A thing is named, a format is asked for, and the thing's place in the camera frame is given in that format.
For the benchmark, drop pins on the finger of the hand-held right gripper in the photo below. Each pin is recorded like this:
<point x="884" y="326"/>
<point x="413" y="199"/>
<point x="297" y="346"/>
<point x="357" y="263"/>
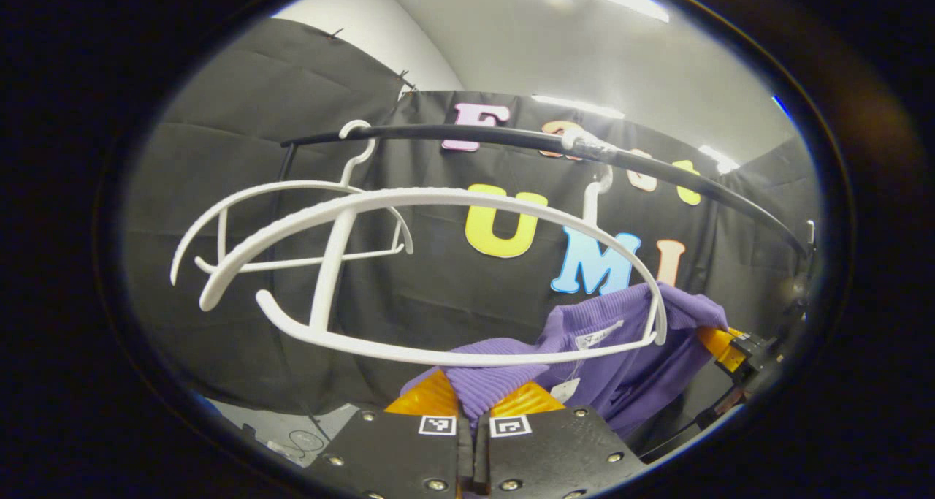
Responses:
<point x="717" y="345"/>

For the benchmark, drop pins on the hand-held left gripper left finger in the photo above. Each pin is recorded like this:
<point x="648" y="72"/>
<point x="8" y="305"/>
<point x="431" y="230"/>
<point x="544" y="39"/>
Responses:
<point x="394" y="455"/>

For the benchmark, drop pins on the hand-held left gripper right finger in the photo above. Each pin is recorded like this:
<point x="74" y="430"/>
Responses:
<point x="555" y="451"/>

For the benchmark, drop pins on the purple knit cardigan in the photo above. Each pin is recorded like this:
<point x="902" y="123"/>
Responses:
<point x="635" y="382"/>

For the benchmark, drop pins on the white plastic clothes hanger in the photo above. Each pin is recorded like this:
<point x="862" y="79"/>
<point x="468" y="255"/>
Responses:
<point x="332" y="265"/>
<point x="221" y="236"/>

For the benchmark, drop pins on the black metal clothes rack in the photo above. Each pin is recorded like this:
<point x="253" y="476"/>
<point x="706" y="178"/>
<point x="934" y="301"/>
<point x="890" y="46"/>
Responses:
<point x="438" y="131"/>

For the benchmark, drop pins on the black backdrop cloth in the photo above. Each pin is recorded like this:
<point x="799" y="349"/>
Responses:
<point x="256" y="97"/>

